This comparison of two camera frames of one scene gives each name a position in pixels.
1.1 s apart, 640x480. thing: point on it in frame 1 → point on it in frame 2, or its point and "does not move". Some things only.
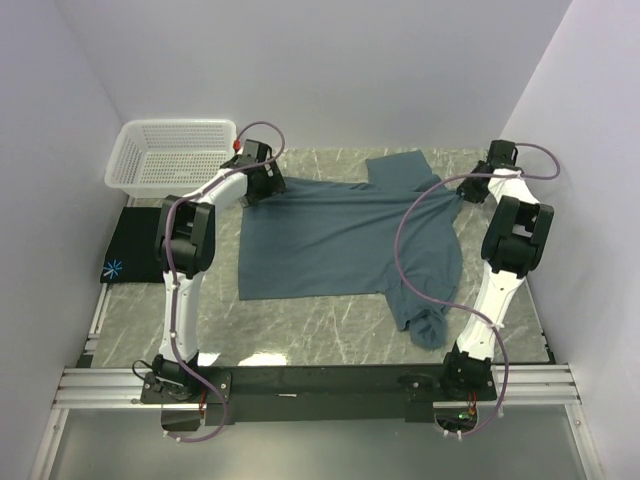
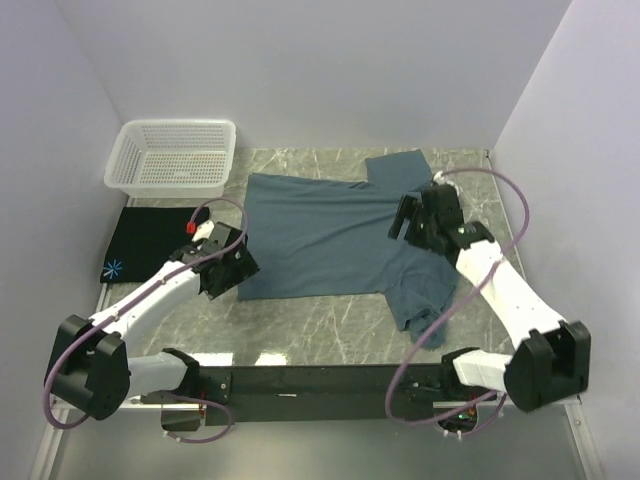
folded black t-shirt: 132,256 does not move
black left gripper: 274,185 → 244,267
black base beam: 309,394 does not move
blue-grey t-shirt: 399,236 does not move
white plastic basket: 169,158 does not move
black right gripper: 472,194 → 411,208
